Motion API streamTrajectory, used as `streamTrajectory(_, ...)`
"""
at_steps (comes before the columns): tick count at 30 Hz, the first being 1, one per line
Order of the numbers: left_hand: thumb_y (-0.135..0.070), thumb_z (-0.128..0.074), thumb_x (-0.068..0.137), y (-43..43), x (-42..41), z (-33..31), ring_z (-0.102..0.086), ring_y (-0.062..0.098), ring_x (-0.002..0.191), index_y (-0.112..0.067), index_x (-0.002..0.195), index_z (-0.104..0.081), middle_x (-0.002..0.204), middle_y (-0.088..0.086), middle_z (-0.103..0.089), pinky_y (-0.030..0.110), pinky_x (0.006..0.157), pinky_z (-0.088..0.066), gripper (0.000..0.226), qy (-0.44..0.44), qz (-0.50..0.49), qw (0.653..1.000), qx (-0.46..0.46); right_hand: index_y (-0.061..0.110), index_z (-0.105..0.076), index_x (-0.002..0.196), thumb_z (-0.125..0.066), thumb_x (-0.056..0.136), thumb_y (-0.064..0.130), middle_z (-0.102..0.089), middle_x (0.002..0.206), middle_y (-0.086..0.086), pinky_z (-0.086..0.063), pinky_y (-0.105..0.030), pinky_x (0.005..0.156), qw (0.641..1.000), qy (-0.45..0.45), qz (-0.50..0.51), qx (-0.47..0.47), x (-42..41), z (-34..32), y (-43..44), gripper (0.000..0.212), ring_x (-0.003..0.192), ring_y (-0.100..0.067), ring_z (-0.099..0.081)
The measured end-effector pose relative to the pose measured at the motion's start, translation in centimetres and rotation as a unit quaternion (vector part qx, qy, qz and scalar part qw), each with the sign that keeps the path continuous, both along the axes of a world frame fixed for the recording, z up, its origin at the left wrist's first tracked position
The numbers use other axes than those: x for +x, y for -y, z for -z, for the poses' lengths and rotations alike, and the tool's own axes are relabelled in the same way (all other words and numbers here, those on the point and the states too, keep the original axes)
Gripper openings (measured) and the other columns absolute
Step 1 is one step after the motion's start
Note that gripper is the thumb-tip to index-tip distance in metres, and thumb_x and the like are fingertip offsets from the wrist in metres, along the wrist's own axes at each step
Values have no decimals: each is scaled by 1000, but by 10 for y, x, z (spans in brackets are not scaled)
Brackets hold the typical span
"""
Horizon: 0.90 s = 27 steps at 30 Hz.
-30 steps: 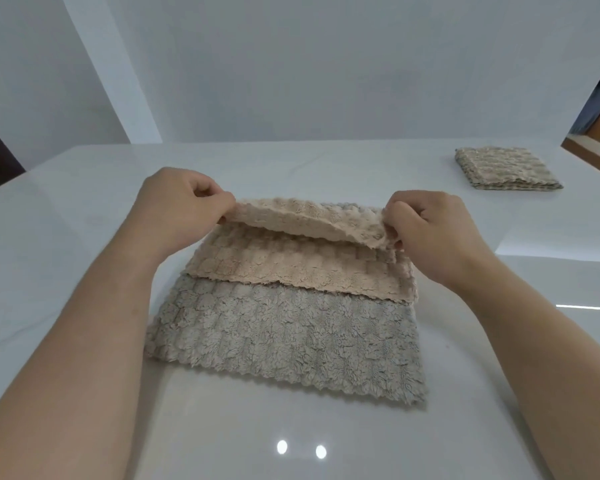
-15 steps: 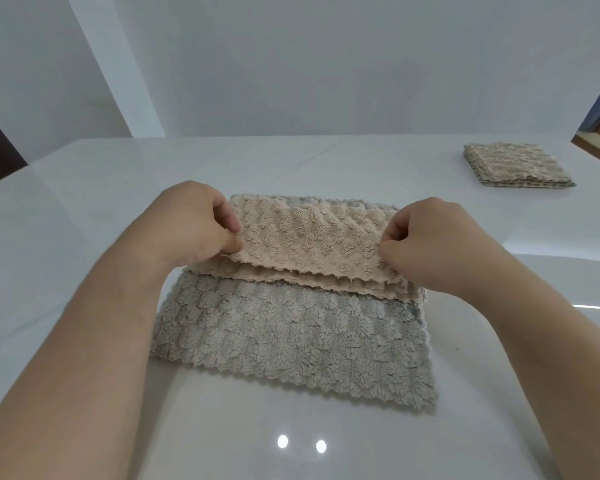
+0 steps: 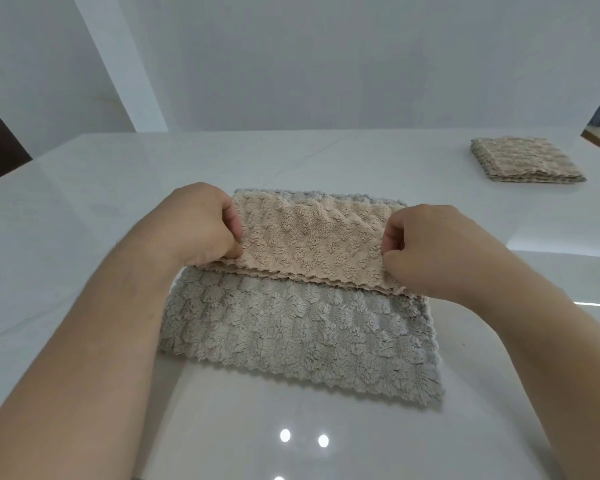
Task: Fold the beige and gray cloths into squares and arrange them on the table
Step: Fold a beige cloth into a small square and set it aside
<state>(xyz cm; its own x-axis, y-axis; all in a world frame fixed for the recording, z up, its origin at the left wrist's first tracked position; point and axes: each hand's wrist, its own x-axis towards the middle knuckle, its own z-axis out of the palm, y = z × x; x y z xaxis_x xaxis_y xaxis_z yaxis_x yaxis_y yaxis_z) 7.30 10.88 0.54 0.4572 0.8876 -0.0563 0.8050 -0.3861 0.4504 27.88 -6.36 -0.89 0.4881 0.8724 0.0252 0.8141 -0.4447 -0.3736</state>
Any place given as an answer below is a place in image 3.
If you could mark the person's right hand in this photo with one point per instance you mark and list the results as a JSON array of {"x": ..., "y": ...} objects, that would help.
[{"x": 430, "y": 249}]

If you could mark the person's left hand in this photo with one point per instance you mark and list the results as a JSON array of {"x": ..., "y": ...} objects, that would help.
[{"x": 195, "y": 222}]

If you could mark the person's right fingers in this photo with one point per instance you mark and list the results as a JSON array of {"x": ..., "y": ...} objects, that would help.
[{"x": 392, "y": 249}]

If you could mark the person's left fingers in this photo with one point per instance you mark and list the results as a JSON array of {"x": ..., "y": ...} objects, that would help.
[{"x": 232, "y": 229}]

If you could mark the beige fluffy cloth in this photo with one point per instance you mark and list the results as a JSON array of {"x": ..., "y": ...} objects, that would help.
[
  {"x": 312, "y": 239},
  {"x": 525, "y": 160}
]

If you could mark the person's left forearm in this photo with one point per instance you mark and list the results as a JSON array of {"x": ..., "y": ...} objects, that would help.
[{"x": 75, "y": 359}]

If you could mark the person's right forearm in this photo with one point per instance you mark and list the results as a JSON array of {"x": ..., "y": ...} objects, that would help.
[{"x": 550, "y": 354}]

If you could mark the grey fluffy cloth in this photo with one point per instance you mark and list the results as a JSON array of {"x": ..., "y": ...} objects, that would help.
[{"x": 305, "y": 327}]

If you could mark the folded beige fluffy cloth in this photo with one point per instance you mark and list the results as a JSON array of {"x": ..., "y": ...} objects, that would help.
[{"x": 525, "y": 160}]

